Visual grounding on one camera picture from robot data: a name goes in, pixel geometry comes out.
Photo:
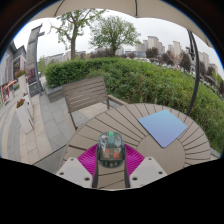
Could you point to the blue square mouse pad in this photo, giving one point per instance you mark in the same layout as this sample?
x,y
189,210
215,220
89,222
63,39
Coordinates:
x,y
162,127

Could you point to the round-crowned leafy tree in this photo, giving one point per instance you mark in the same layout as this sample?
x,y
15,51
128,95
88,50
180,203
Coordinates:
x,y
115,33

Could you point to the beige patio umbrella canopy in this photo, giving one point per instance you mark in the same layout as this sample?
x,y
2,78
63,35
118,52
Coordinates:
x,y
100,6

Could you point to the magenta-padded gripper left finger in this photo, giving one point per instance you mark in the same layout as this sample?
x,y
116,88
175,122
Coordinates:
x,y
75,171

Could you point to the transparent green computer mouse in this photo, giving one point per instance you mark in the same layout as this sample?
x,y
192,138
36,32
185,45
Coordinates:
x,y
111,150

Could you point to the brown slatted patio chair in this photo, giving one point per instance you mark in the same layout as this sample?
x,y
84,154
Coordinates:
x,y
85,93

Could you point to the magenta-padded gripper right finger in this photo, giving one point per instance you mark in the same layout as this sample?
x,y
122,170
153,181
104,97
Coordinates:
x,y
146,171

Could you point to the tall grey sign pillar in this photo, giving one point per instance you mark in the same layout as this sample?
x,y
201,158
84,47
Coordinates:
x,y
32,56

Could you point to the white planter with orange flowers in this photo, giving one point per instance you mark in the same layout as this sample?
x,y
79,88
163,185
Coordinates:
x,y
24,116

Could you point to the thin-trunked leafy tree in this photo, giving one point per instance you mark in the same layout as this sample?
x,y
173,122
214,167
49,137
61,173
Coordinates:
x,y
73,40

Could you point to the white planter with red flowers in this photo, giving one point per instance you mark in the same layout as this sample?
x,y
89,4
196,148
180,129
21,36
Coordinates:
x,y
21,85

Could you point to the dark curved umbrella pole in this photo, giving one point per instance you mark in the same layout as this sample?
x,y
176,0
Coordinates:
x,y
197,76

